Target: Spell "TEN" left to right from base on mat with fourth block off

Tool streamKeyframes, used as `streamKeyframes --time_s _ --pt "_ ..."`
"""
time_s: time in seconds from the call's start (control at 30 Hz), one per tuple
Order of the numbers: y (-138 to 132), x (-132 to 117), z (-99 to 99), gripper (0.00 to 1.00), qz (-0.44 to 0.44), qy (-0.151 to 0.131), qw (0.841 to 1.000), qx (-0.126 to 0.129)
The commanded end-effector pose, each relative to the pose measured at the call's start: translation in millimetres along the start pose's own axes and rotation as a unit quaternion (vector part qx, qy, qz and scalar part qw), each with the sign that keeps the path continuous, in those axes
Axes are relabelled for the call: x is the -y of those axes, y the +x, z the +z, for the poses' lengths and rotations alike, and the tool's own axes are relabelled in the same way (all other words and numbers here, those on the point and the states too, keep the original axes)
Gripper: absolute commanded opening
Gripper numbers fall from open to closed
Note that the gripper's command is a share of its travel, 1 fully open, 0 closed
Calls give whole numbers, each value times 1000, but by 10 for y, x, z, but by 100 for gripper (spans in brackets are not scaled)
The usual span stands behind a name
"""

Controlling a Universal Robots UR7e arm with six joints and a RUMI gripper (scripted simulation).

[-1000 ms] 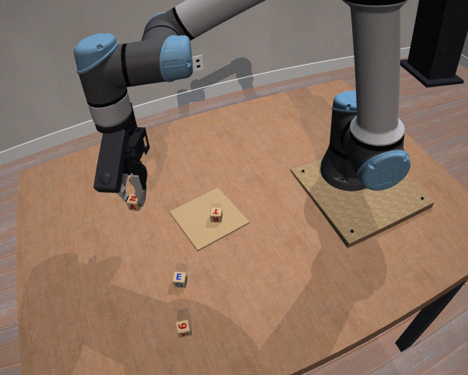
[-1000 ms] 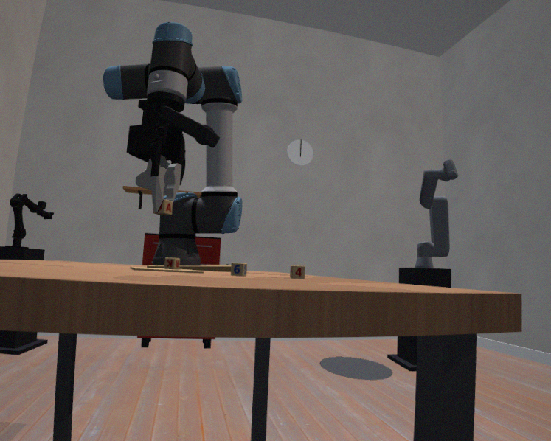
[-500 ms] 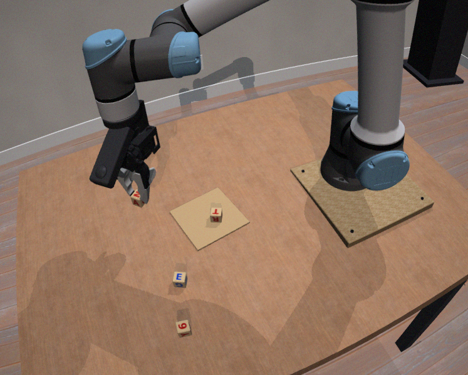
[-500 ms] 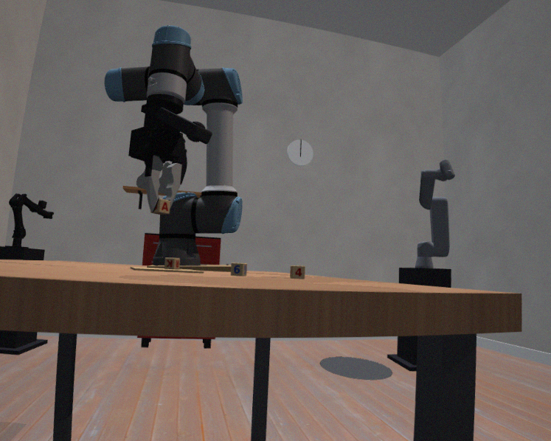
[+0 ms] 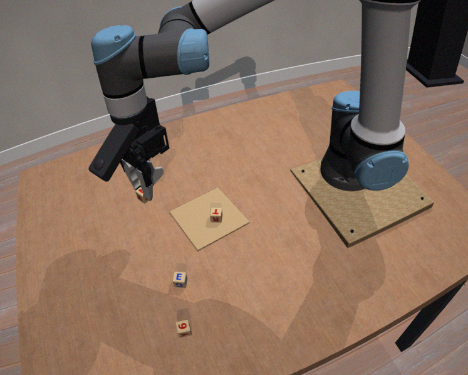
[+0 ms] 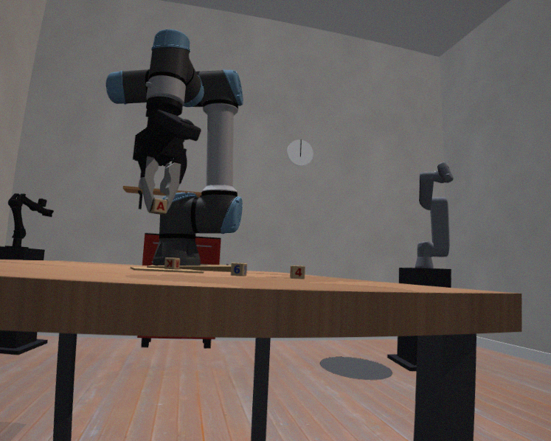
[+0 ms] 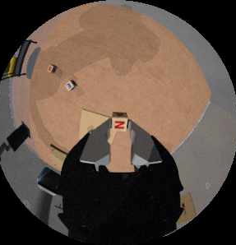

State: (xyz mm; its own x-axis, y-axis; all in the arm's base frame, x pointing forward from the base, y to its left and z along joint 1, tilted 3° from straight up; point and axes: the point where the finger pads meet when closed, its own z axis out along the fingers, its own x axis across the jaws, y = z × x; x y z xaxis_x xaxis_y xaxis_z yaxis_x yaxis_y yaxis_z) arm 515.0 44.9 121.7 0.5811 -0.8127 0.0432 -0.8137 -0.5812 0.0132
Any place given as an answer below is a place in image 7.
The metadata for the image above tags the tan square mat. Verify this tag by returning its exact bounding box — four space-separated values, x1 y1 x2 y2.
79 109 116 145

